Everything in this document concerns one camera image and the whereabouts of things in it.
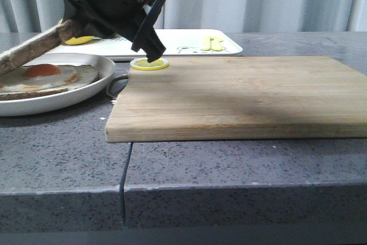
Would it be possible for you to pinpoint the yellow plastic fork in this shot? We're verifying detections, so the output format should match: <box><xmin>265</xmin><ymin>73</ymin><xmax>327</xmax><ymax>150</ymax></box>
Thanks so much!
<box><xmin>200</xmin><ymin>36</ymin><xmax>212</xmax><ymax>51</ymax></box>

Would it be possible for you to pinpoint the bread slice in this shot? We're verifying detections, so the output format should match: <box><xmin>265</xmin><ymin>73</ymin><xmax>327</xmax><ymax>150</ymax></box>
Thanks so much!
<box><xmin>1</xmin><ymin>20</ymin><xmax>83</xmax><ymax>76</ymax></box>
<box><xmin>1</xmin><ymin>65</ymin><xmax>99</xmax><ymax>100</ymax></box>

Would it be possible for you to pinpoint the lemon slice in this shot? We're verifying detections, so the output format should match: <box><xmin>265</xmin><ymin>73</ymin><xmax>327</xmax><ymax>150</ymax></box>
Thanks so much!
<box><xmin>130</xmin><ymin>58</ymin><xmax>169</xmax><ymax>71</ymax></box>

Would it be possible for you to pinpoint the white rectangular tray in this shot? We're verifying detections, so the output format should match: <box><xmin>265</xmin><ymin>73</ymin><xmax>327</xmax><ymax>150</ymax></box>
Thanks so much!
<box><xmin>49</xmin><ymin>29</ymin><xmax>243</xmax><ymax>61</ymax></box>

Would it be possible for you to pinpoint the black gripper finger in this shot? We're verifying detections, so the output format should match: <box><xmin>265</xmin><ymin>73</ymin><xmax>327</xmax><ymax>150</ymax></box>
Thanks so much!
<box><xmin>63</xmin><ymin>0</ymin><xmax>100</xmax><ymax>30</ymax></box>
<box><xmin>131</xmin><ymin>0</ymin><xmax>166</xmax><ymax>63</ymax></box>

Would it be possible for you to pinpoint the wooden cutting board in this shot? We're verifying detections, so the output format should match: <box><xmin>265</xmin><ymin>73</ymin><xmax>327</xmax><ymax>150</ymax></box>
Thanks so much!
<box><xmin>106</xmin><ymin>56</ymin><xmax>366</xmax><ymax>142</ymax></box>

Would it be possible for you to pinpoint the grey curtain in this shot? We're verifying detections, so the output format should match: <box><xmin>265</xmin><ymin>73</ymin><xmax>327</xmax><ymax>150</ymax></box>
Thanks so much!
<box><xmin>1</xmin><ymin>0</ymin><xmax>366</xmax><ymax>33</ymax></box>

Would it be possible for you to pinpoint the metal cutting board handle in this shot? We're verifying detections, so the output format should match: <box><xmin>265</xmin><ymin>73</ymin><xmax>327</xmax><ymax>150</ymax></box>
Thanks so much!
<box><xmin>106</xmin><ymin>74</ymin><xmax>128</xmax><ymax>100</ymax></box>

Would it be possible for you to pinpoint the yellow lemon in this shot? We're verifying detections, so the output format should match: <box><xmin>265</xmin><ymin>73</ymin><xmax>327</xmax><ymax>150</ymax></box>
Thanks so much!
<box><xmin>58</xmin><ymin>20</ymin><xmax>95</xmax><ymax>45</ymax></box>

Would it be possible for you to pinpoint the white round plate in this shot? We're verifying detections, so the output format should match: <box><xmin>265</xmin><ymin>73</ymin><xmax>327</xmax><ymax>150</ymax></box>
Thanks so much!
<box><xmin>1</xmin><ymin>53</ymin><xmax>115</xmax><ymax>116</ymax></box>

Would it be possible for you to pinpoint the fried egg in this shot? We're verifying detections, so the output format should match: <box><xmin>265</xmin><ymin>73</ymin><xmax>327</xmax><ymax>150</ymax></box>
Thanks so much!
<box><xmin>1</xmin><ymin>64</ymin><xmax>78</xmax><ymax>93</ymax></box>

